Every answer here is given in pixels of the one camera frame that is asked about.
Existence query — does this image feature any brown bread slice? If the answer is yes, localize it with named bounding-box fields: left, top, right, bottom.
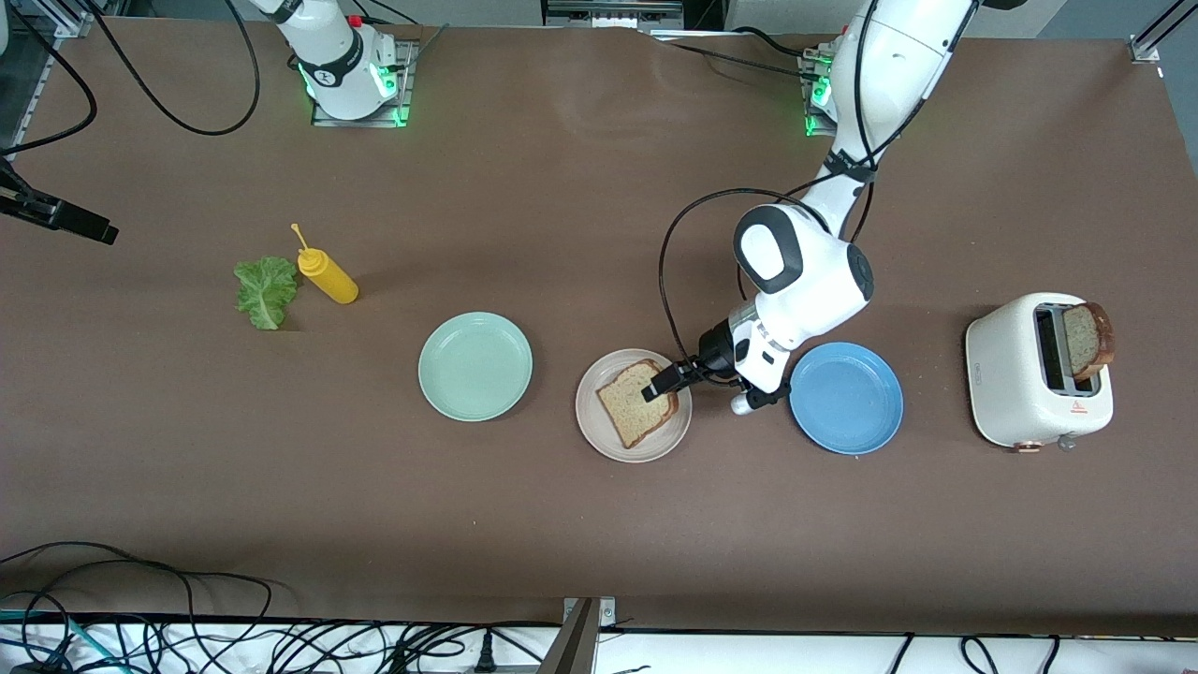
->
left=1062, top=301, right=1117, bottom=381
left=596, top=359, right=681, bottom=450

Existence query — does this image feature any beige plate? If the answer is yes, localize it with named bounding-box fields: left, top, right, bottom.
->
left=575, top=348, right=694, bottom=463

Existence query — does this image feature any green lettuce leaf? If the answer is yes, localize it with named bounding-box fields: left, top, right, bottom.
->
left=233, top=256, right=302, bottom=331

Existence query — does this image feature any yellow squeeze bottle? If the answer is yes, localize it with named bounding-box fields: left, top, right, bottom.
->
left=290, top=223, right=359, bottom=305

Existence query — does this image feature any blue plate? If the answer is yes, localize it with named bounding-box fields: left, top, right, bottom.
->
left=788, top=342, right=905, bottom=457

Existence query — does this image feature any mint green plate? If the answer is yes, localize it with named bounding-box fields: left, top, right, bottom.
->
left=417, top=312, right=533, bottom=423

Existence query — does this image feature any white toaster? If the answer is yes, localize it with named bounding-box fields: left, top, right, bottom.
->
left=965, top=292, right=1115, bottom=453

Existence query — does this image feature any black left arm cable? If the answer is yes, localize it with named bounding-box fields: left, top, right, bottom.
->
left=658, top=0, right=979, bottom=366

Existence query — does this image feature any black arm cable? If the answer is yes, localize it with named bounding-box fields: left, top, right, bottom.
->
left=658, top=0, right=979, bottom=366
left=0, top=0, right=261, bottom=155

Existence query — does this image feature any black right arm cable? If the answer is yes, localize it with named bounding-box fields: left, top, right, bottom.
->
left=0, top=0, right=261, bottom=155

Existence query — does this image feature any aluminium frame rail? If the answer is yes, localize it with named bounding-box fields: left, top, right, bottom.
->
left=5, top=0, right=104, bottom=155

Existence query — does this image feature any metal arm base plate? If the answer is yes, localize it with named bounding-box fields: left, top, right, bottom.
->
left=312, top=42, right=417, bottom=129
left=800, top=51, right=843, bottom=139

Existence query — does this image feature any metal table edge bracket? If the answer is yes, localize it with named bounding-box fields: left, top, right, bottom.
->
left=559, top=596, right=619, bottom=674

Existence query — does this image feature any black table cable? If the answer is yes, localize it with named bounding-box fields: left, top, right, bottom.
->
left=650, top=26, right=825, bottom=87

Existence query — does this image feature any black looped floor cable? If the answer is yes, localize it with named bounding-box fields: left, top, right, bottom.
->
left=0, top=541, right=274, bottom=674

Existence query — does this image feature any aluminium frame block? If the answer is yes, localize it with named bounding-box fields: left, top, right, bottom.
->
left=541, top=0, right=689, bottom=31

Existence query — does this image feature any black curled cable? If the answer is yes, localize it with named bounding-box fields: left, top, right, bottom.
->
left=959, top=635, right=1063, bottom=674

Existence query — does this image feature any teal cable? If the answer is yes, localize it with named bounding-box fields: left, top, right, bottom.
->
left=0, top=608, right=127, bottom=674

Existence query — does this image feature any metal corner bracket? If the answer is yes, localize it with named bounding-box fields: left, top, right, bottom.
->
left=1128, top=0, right=1198, bottom=65

